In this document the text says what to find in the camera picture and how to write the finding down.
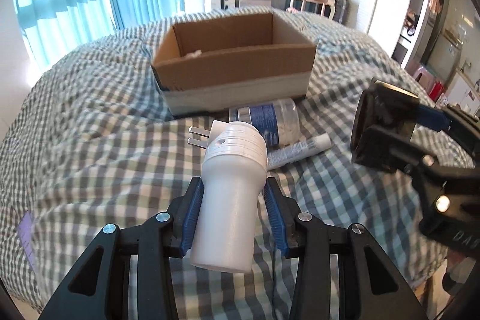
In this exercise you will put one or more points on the pink stool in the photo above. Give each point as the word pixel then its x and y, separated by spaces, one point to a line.
pixel 426 78

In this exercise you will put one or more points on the checkered bed quilt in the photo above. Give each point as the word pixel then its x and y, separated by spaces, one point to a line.
pixel 94 143

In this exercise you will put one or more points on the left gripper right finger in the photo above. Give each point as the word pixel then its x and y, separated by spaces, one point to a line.
pixel 370 286

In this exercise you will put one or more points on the brown cardboard box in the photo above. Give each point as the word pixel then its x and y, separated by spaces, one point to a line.
pixel 246 58

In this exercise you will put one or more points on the black square object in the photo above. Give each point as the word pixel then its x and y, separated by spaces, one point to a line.
pixel 390 108

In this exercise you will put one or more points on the white plug-in device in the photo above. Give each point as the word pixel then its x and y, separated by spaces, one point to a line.
pixel 233 173

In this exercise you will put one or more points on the clear plastic jar blue label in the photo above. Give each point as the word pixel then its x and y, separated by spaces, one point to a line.
pixel 277 121

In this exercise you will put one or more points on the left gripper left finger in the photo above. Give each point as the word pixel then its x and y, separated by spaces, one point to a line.
pixel 97 285

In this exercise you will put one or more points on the white tube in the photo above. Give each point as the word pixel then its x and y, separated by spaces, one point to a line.
pixel 298 151

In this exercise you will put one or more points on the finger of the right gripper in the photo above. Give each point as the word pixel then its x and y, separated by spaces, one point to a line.
pixel 420 158
pixel 456 123

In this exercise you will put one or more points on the white figurine bottle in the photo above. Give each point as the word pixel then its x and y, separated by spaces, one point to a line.
pixel 194 54

